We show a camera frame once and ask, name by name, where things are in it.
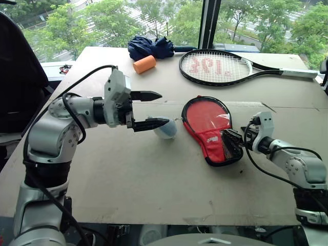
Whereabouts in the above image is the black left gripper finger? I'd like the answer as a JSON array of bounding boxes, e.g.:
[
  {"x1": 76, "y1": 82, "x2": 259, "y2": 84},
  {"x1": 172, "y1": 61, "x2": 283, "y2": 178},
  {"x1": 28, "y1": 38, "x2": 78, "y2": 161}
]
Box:
[
  {"x1": 132, "y1": 117, "x2": 170, "y2": 133},
  {"x1": 130, "y1": 90, "x2": 163, "y2": 103}
]

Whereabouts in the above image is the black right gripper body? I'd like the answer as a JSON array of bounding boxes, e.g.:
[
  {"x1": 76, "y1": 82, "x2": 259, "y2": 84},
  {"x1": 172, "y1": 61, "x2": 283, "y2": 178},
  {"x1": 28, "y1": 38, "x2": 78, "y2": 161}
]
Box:
[{"x1": 239, "y1": 123, "x2": 259, "y2": 153}]

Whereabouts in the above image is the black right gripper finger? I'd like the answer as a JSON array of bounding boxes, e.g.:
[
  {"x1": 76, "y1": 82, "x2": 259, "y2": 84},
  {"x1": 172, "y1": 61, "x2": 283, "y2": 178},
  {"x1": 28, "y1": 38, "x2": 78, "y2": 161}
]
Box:
[
  {"x1": 227, "y1": 141, "x2": 244, "y2": 155},
  {"x1": 221, "y1": 129, "x2": 243, "y2": 142}
]

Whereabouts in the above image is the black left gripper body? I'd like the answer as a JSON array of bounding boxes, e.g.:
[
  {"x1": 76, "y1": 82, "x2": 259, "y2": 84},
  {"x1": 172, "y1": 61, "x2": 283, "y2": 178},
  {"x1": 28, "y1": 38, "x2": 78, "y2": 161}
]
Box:
[{"x1": 112, "y1": 98, "x2": 136, "y2": 129}]

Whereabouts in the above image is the red table tennis paddle case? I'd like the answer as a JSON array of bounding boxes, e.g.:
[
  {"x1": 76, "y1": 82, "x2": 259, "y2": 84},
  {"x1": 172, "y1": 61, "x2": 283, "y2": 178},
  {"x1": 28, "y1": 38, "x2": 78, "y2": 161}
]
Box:
[{"x1": 180, "y1": 95, "x2": 244, "y2": 168}]

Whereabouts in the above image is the black and white tennis racket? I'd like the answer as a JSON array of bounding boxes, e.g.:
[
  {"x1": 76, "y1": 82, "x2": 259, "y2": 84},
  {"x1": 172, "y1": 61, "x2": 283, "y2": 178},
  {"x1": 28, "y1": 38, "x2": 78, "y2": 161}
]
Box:
[{"x1": 178, "y1": 48, "x2": 319, "y2": 88}]

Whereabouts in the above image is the white and blue plastic cup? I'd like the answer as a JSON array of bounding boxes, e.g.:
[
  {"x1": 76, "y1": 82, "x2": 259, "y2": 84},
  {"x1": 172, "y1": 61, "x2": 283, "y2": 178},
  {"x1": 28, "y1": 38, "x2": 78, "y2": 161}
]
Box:
[{"x1": 147, "y1": 115, "x2": 178, "y2": 140}]

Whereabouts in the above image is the orange foam cylinder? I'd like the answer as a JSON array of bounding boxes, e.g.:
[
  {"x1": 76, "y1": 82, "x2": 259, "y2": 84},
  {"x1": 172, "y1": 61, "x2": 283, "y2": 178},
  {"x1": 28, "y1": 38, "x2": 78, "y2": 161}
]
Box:
[{"x1": 132, "y1": 54, "x2": 157, "y2": 75}]

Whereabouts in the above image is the navy blue folded umbrella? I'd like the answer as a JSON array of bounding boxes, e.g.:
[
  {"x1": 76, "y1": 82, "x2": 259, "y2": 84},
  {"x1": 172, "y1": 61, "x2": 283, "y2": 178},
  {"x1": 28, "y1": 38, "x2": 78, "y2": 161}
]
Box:
[{"x1": 127, "y1": 35, "x2": 198, "y2": 61}]

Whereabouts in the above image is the grey robot torso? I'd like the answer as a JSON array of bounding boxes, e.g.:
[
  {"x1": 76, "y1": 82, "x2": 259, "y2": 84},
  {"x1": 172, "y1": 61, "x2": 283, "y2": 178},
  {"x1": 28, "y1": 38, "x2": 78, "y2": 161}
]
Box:
[{"x1": 145, "y1": 231, "x2": 277, "y2": 246}]

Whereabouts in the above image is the black chair armrest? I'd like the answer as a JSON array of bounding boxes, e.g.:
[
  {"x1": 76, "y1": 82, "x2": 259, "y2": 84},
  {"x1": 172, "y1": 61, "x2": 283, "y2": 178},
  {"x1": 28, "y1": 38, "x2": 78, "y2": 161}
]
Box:
[{"x1": 318, "y1": 56, "x2": 328, "y2": 93}]

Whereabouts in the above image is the black office chair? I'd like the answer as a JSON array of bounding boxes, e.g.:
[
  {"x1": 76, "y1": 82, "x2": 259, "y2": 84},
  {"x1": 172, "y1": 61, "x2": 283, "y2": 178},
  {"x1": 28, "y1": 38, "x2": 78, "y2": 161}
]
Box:
[{"x1": 0, "y1": 10, "x2": 56, "y2": 135}]

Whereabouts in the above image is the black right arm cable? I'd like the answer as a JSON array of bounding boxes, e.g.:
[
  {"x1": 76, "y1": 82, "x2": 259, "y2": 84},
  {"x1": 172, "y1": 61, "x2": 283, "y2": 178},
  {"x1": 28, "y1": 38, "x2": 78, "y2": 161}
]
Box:
[{"x1": 242, "y1": 120, "x2": 328, "y2": 215}]

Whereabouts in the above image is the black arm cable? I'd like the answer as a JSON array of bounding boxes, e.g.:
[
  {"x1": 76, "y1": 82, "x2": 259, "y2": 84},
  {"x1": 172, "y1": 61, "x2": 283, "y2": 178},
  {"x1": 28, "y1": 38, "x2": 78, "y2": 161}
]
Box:
[
  {"x1": 22, "y1": 64, "x2": 119, "y2": 246},
  {"x1": 242, "y1": 120, "x2": 328, "y2": 215}
]

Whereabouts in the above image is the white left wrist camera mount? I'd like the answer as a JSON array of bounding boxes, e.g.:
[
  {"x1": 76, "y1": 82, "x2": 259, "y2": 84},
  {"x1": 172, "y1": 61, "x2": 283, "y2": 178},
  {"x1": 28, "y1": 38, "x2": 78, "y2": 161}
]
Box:
[{"x1": 103, "y1": 68, "x2": 133, "y2": 128}]

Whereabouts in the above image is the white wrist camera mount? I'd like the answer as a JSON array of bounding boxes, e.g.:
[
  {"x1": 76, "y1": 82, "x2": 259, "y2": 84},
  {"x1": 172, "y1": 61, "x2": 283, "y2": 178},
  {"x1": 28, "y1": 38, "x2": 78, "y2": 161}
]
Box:
[
  {"x1": 103, "y1": 68, "x2": 133, "y2": 128},
  {"x1": 251, "y1": 111, "x2": 274, "y2": 152}
]

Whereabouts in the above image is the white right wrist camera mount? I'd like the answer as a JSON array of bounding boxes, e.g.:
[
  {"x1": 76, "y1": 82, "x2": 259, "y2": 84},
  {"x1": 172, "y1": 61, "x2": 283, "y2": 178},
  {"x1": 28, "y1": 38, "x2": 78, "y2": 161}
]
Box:
[{"x1": 251, "y1": 111, "x2": 274, "y2": 152}]

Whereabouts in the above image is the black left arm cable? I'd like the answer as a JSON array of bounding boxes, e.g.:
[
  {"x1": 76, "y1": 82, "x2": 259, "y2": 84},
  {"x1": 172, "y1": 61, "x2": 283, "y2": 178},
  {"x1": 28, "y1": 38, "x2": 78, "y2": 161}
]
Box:
[{"x1": 22, "y1": 64, "x2": 119, "y2": 246}]

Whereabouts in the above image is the black window frame post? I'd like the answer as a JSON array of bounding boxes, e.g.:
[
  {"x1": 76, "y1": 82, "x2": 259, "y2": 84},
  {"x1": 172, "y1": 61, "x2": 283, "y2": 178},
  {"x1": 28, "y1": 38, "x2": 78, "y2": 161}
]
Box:
[{"x1": 197, "y1": 0, "x2": 222, "y2": 51}]

